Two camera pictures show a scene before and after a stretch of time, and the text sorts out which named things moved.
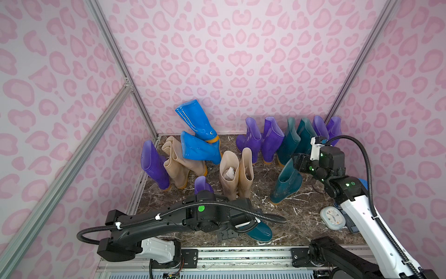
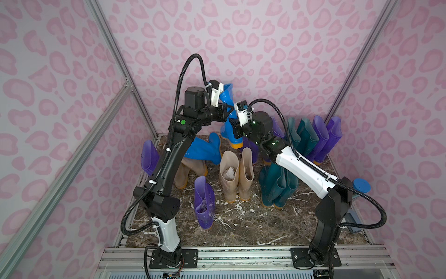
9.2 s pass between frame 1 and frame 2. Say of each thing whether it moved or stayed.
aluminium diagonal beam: stayed
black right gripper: moved
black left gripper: moved
